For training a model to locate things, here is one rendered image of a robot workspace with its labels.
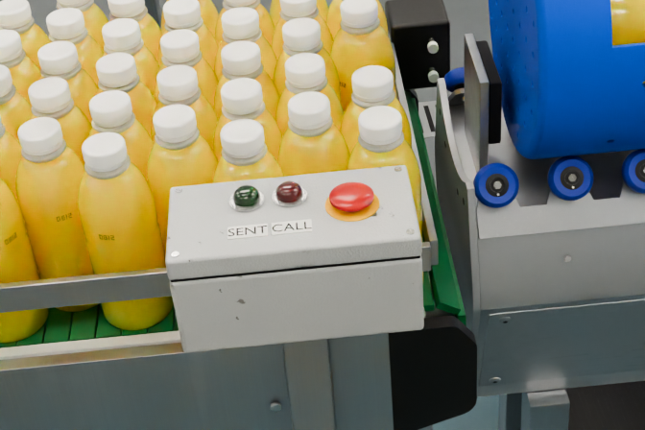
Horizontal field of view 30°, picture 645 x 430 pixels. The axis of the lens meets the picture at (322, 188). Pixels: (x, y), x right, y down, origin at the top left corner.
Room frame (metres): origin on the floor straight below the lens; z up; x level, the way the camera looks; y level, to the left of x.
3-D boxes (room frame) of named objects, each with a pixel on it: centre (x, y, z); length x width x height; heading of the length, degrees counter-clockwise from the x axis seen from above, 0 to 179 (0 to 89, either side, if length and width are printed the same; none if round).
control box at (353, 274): (0.77, 0.03, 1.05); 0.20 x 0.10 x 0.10; 91
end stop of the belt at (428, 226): (1.06, -0.10, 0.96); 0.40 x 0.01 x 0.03; 1
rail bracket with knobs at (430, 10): (1.26, -0.13, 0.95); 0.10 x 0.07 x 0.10; 1
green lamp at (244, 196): (0.79, 0.06, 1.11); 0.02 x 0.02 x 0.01
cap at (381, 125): (0.90, -0.06, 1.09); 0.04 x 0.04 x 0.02
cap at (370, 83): (0.97, -0.06, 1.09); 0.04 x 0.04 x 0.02
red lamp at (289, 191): (0.79, 0.03, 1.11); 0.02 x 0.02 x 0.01
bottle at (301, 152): (0.93, 0.01, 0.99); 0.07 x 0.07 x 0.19
